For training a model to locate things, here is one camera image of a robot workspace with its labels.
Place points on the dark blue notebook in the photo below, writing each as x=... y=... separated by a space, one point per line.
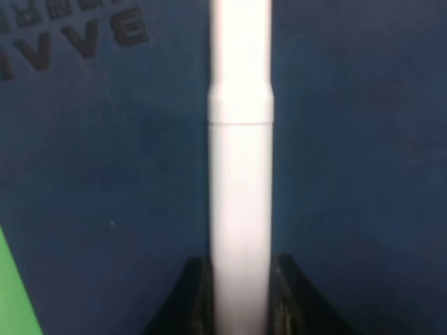
x=104 y=156

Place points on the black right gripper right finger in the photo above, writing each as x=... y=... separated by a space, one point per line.
x=297 y=307

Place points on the white marker pen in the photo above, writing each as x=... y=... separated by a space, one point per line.
x=240 y=127

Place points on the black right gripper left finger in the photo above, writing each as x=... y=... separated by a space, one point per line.
x=189 y=307

